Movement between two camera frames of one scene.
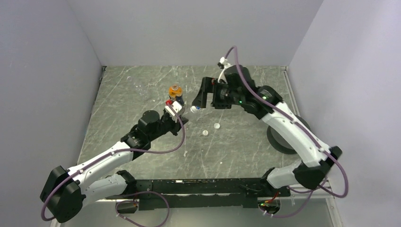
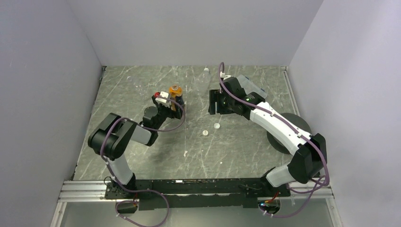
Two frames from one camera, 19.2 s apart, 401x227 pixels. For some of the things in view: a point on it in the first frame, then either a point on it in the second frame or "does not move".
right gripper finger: (208, 85) → (213, 106)
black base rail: (178, 194) does not move
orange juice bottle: (175, 92) does not move
